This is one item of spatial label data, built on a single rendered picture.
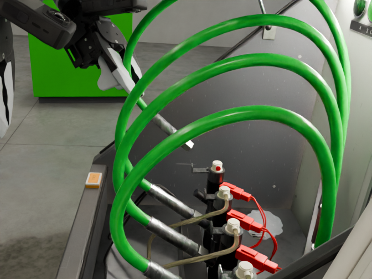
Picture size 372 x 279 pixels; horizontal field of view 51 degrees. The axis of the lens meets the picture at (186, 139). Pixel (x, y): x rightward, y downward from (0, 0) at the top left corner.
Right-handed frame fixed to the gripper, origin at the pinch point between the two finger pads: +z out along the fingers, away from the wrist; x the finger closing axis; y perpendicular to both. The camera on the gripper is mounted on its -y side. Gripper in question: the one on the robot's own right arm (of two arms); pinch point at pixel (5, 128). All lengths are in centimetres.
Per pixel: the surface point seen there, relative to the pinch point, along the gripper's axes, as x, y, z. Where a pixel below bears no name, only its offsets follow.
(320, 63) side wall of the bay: -43, -56, 0
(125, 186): 12.6, -15.6, -0.2
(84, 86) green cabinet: -336, 51, 105
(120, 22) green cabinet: -342, 16, 42
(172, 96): 4.7, -20.0, -6.9
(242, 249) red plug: 5.6, -30.3, 13.3
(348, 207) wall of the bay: -17, -57, 22
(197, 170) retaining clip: -11.7, -25.7, 11.6
